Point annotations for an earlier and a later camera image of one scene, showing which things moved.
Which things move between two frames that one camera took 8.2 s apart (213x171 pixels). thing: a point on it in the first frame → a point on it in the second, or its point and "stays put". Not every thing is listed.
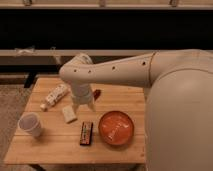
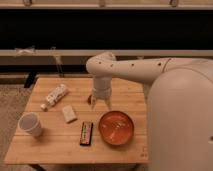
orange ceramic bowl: (116, 127) stays put
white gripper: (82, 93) → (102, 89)
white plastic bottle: (59, 91) stays put
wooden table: (51, 132) stays put
